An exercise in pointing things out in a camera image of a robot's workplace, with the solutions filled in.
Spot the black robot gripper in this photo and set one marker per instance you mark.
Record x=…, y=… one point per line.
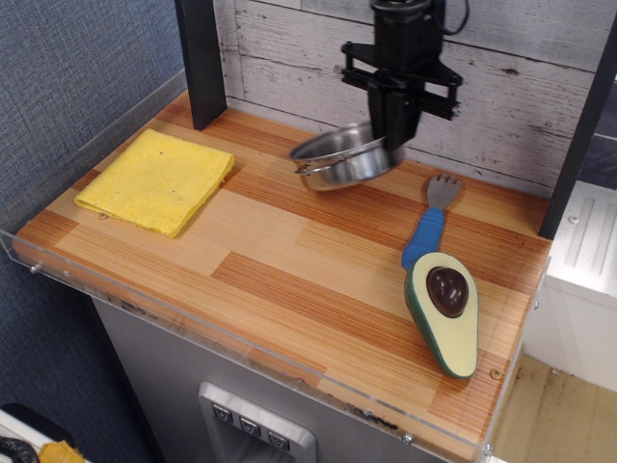
x=402, y=70

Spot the stainless steel pot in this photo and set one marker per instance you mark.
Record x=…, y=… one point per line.
x=344, y=157

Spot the toy avocado half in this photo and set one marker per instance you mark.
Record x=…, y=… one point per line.
x=442, y=298

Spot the yellow folded cloth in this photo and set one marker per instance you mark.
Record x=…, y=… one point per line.
x=157, y=183

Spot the white ribbed box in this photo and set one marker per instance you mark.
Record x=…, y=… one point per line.
x=572, y=322

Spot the clear acrylic table guard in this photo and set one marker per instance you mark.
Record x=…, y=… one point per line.
x=275, y=291

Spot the grey toy fridge dispenser panel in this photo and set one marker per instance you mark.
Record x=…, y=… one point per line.
x=241, y=431

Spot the blue handled metal fork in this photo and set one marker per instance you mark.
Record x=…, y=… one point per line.
x=442, y=190

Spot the black right vertical post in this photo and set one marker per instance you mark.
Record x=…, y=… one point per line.
x=585, y=129

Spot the black vertical post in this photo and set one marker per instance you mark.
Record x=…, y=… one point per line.
x=585, y=129
x=201, y=53

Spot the black left vertical post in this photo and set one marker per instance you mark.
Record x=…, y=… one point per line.
x=201, y=53

